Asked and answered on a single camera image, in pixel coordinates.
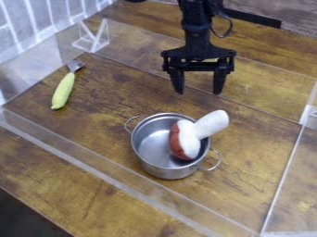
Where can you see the white plush mushroom red cap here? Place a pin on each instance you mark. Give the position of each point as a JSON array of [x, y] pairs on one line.
[[186, 133]]

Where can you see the clear acrylic tray wall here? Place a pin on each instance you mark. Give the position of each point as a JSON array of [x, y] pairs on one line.
[[222, 200]]

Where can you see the clear acrylic triangular stand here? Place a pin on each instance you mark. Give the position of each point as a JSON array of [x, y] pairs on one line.
[[92, 41]]

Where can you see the silver metal pot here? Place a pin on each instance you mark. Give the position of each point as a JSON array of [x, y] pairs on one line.
[[149, 145]]

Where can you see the black bar on table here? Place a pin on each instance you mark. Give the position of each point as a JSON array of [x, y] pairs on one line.
[[268, 22]]

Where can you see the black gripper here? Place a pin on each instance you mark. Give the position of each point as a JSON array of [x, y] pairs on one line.
[[198, 55]]

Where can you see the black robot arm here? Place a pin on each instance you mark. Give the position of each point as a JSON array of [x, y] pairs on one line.
[[196, 14]]

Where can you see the yellow handled metal peeler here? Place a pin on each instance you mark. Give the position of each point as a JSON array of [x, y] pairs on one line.
[[65, 85]]

